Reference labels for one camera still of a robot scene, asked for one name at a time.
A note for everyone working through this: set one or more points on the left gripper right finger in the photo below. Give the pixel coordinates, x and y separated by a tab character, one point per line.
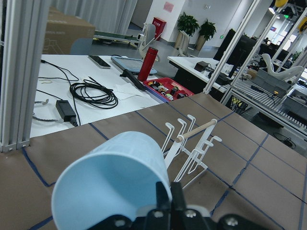
178	200

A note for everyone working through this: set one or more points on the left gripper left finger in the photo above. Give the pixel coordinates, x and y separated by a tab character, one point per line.
162	199

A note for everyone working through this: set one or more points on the light blue plastic cup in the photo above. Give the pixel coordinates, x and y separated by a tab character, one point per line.
117	178

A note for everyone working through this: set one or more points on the red parts tray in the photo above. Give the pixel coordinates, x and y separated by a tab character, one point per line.
166	89

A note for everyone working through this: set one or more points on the black power adapter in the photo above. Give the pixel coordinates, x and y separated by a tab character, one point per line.
65	111

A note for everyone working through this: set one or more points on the red thermos bottle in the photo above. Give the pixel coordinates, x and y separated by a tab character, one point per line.
147	64

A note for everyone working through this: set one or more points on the blue teach pendant tablet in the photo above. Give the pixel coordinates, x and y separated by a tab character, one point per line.
131	64

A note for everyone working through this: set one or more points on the black smartphone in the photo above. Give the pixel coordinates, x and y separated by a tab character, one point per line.
99	62

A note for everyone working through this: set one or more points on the black monitor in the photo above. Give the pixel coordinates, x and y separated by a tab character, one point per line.
240	52

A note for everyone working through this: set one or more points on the green potted plant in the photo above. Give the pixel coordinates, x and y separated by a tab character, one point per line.
188	24

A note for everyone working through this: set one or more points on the cardboard box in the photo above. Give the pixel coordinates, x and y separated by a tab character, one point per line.
67	35

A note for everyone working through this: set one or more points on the white wire cup rack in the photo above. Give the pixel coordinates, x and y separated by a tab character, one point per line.
196	154

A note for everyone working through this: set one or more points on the aluminium frame post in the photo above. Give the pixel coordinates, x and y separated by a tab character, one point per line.
22	32

